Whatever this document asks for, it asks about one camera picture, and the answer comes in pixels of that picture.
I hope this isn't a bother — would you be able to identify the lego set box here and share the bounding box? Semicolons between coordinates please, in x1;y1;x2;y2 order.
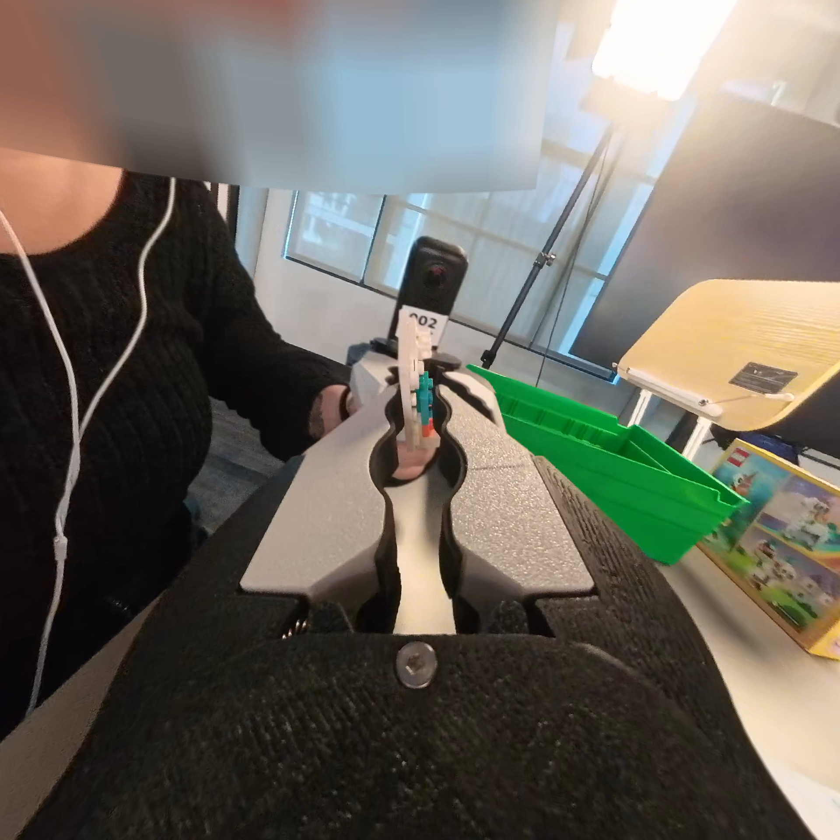
697;438;840;660

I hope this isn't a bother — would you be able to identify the large glass window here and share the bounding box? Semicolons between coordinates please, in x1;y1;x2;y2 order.
283;190;657;383

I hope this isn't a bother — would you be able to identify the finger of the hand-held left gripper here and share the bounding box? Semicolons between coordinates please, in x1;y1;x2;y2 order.
453;367;505;427
350;357;399;416

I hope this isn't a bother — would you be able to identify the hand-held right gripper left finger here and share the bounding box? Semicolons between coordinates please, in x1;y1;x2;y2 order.
238;386;404;626

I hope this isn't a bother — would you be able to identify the white cable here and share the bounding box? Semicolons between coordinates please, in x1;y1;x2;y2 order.
0;177;179;718

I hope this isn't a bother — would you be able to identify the green plastic bin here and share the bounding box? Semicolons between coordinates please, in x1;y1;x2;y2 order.
467;364;750;567

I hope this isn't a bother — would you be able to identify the large black board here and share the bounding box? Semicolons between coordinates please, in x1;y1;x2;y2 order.
567;85;840;378

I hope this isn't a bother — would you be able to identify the person's left forearm black sleeve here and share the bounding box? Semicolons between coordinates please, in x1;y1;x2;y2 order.
209;308;352;462

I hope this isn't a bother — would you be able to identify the white lego assembly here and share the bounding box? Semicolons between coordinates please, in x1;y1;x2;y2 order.
397;322;437;454

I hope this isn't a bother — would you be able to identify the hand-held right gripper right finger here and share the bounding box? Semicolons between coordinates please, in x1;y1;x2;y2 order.
433;386;599;634

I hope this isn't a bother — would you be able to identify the black tripod light stand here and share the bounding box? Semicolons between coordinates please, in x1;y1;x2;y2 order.
480;125;626;388

